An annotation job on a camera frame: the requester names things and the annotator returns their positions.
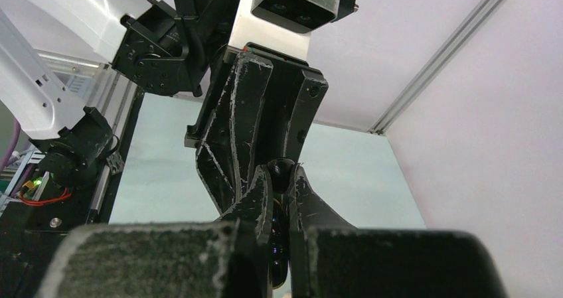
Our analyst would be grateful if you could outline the black earbud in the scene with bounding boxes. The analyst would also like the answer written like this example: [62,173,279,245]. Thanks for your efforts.
[267,158,295,194]

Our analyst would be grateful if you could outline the left controller board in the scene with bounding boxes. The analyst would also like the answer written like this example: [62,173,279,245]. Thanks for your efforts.
[18,178,48,206]

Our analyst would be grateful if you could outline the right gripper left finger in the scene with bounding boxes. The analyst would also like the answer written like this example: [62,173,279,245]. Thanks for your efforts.
[37,165,273,297]

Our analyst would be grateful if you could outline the left corner aluminium post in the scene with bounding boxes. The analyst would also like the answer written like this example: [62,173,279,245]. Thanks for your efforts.
[368,0,508,135]

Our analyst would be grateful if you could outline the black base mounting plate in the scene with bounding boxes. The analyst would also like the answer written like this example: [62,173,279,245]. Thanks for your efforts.
[1,200,100,297]

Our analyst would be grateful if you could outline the aluminium frame rail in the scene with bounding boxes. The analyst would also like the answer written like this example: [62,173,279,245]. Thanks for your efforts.
[1,50,138,215]

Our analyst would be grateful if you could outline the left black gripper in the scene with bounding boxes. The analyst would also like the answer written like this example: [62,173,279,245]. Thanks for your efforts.
[184,45,329,214]

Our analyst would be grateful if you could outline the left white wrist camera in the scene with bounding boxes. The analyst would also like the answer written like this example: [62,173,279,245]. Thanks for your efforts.
[228,0,359,61]

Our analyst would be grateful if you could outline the black earbud charging case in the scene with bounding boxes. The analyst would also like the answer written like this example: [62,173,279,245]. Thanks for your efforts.
[270,194,290,289]

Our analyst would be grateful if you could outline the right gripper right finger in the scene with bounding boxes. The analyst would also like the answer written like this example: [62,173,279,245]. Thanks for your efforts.
[288,165,507,297]

